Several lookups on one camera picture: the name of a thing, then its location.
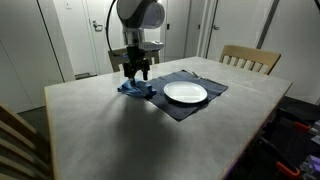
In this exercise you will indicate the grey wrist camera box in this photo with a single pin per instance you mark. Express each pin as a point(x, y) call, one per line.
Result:
point(153, 45)

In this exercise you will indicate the white wall light switch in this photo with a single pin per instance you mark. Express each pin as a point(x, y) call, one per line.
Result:
point(68, 4)

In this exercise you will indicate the light wooden chair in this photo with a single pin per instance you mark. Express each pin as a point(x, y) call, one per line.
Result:
point(250, 51)
point(13, 121)

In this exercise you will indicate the dark blue fabric placemat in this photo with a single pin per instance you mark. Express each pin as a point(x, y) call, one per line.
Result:
point(176, 111)

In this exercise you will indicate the white door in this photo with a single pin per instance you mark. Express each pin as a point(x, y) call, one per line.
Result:
point(236, 26)
point(96, 50)

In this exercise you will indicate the dark brown wooden chair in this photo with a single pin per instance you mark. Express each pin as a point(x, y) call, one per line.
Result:
point(115, 55)

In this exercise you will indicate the small black door latch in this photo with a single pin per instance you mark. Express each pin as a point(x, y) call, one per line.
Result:
point(167, 26)

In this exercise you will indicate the blue cloth towel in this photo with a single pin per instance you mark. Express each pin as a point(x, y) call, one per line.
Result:
point(138, 90)

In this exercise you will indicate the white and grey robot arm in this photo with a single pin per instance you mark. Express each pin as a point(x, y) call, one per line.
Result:
point(140, 13)

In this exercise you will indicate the white round plate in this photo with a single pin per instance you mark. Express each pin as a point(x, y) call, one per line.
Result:
point(185, 92)

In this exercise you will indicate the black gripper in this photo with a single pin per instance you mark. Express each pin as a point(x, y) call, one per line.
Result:
point(135, 58)

